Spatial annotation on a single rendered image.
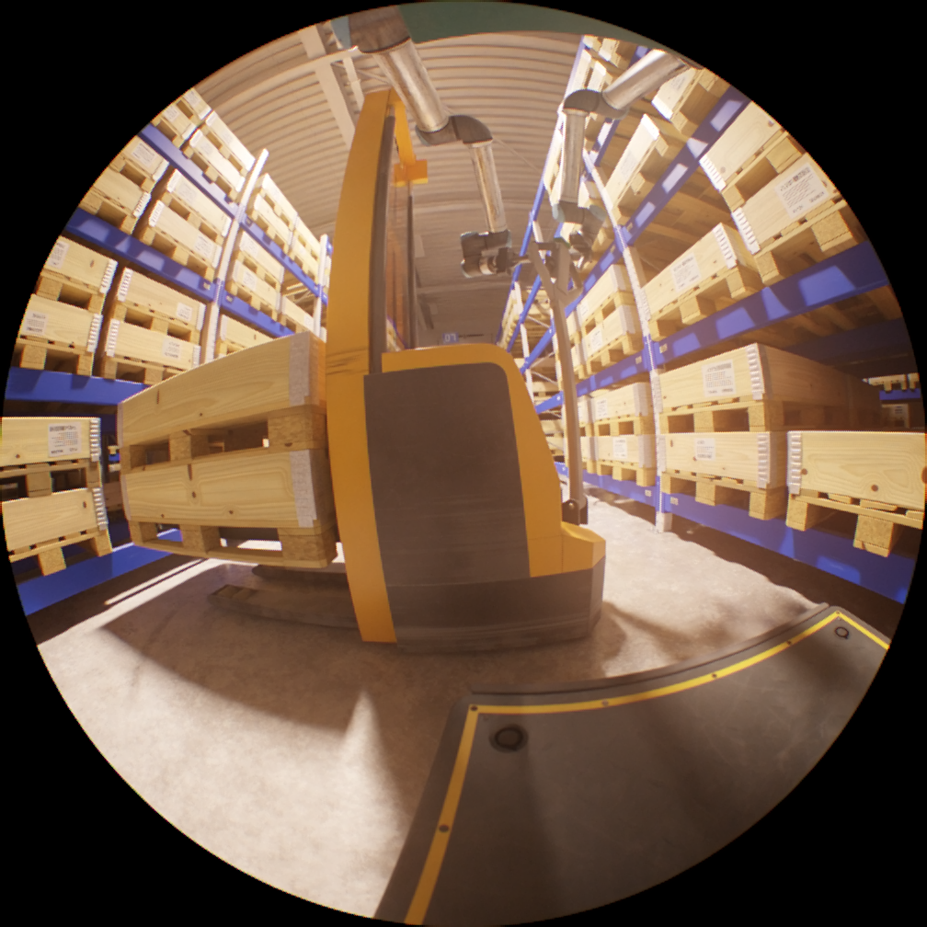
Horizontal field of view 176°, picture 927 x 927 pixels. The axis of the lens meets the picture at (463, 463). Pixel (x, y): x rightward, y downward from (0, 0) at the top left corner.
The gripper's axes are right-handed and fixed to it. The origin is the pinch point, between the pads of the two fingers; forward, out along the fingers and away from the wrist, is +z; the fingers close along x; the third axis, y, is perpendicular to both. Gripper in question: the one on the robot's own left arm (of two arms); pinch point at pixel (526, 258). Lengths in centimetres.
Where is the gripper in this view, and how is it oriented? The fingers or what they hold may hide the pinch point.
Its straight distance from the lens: 134.6
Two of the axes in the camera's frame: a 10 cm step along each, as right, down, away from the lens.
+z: 7.1, 2.7, -6.5
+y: -6.9, 1.0, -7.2
